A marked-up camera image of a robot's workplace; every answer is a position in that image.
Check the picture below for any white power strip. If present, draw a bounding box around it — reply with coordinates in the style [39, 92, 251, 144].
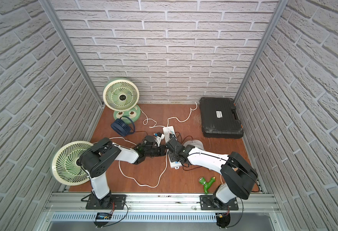
[163, 126, 182, 169]

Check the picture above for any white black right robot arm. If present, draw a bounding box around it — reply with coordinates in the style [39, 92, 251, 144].
[165, 138, 258, 204]

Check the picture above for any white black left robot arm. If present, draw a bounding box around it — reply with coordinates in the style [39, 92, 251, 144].
[76, 135, 166, 200]

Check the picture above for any white small desk fan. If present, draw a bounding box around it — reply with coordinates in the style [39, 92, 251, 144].
[183, 140, 205, 151]

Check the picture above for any navy blue small desk fan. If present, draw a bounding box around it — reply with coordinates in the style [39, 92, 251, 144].
[111, 116, 136, 137]

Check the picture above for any large green cream fan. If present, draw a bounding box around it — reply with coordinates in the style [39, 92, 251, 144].
[51, 141, 93, 186]

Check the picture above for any green toy drill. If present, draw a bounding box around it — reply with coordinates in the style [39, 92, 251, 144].
[198, 177, 216, 194]

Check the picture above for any black tool case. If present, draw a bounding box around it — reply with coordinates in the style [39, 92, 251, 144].
[200, 97, 244, 139]

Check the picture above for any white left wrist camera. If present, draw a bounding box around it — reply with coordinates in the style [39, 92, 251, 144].
[154, 132, 165, 146]

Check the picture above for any white power strip cable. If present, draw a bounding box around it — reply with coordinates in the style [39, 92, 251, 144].
[140, 101, 199, 130]

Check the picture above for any white fan power cable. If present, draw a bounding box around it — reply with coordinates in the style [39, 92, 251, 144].
[109, 136, 169, 189]

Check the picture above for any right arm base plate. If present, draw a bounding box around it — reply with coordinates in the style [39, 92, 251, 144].
[199, 195, 239, 211]

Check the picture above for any green cream fan at wall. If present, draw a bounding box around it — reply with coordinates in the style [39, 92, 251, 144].
[102, 78, 142, 124]

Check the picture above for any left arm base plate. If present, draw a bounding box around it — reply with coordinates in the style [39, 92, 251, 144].
[86, 193, 127, 210]

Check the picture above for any aluminium front rail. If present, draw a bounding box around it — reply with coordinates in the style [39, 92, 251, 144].
[44, 192, 281, 213]

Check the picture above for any aluminium corner post left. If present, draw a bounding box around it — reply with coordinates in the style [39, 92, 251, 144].
[40, 0, 105, 109]

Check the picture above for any aluminium corner post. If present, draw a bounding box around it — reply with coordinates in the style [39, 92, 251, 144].
[40, 0, 105, 109]
[234, 0, 288, 103]

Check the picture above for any aluminium corner post right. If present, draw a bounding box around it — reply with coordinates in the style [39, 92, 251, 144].
[234, 0, 288, 103]

